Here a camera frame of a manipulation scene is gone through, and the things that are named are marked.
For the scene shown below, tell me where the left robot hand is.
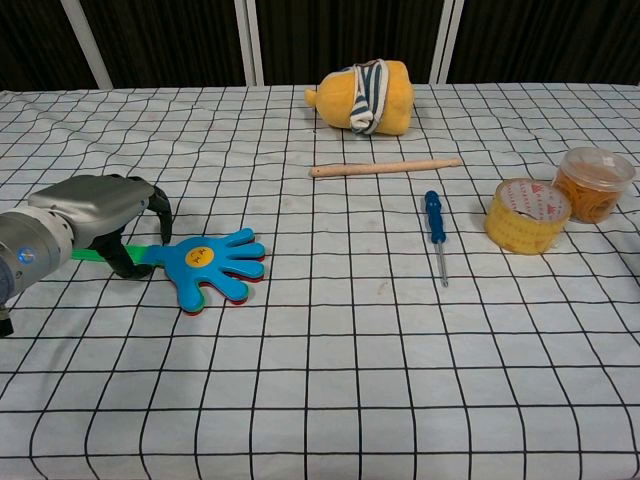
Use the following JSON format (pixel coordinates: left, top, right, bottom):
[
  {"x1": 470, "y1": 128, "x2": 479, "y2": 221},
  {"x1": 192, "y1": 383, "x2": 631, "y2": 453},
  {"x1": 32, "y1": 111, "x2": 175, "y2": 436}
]
[{"x1": 27, "y1": 174, "x2": 174, "y2": 281}]

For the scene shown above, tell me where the blue hand-shaped clapper toy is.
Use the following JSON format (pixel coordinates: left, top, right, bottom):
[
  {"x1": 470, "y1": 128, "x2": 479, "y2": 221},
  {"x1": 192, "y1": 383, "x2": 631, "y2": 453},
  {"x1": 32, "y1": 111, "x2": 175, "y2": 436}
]
[{"x1": 69, "y1": 227, "x2": 267, "y2": 318}]

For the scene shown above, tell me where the clear jar of rubber bands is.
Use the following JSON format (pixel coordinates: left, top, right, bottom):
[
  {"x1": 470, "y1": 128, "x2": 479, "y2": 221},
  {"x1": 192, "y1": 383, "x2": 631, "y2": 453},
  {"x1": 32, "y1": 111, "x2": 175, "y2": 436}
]
[{"x1": 552, "y1": 146, "x2": 637, "y2": 224}]

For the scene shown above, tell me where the yellow tape roll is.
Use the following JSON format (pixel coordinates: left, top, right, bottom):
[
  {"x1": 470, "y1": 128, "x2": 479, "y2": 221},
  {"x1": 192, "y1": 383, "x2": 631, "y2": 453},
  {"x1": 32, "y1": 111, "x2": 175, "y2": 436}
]
[{"x1": 483, "y1": 178, "x2": 573, "y2": 257}]

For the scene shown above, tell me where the wooden stick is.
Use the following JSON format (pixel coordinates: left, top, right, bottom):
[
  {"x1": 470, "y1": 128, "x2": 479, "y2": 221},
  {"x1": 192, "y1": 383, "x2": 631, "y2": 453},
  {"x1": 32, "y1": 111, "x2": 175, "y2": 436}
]
[{"x1": 309, "y1": 157, "x2": 462, "y2": 179}]

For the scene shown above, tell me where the white black grid tablecloth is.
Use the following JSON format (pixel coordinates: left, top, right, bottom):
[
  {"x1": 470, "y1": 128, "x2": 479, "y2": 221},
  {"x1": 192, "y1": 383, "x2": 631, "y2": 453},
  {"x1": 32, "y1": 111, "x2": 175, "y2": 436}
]
[{"x1": 0, "y1": 82, "x2": 640, "y2": 480}]

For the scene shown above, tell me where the yellow plush toy striped scarf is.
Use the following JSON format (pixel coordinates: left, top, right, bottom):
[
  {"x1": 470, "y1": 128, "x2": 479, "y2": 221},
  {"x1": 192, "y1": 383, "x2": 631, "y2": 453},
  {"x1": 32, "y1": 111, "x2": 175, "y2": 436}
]
[{"x1": 305, "y1": 59, "x2": 415, "y2": 137}]

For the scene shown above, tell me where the blue handled screwdriver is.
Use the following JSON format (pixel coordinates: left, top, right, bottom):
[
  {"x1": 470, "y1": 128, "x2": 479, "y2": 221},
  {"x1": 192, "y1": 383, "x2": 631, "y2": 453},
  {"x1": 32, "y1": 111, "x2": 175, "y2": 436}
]
[{"x1": 424, "y1": 189, "x2": 450, "y2": 289}]

